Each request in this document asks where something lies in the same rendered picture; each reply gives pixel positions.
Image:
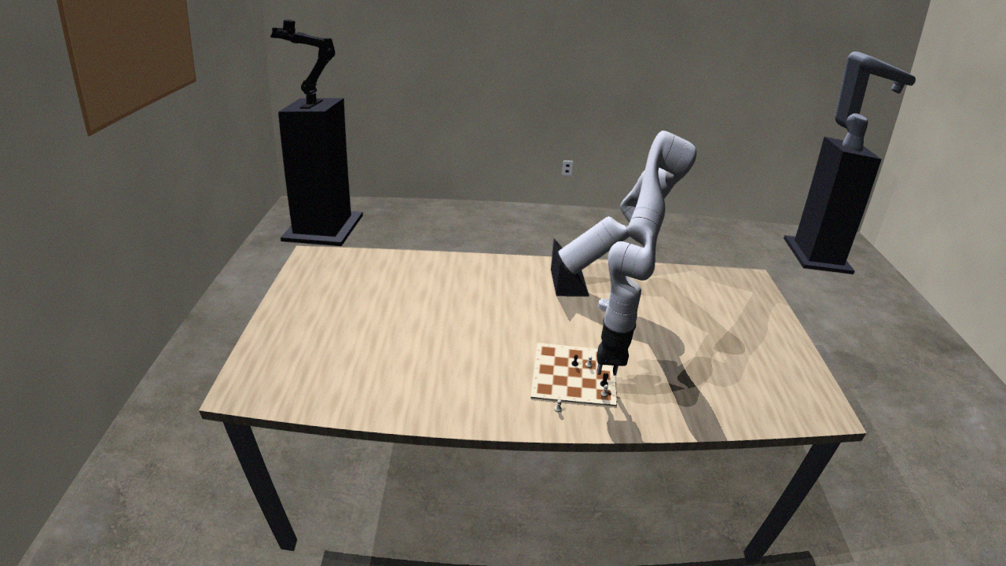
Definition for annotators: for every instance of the brown and cream chessboard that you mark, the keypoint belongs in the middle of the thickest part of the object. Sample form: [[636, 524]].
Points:
[[555, 378]]

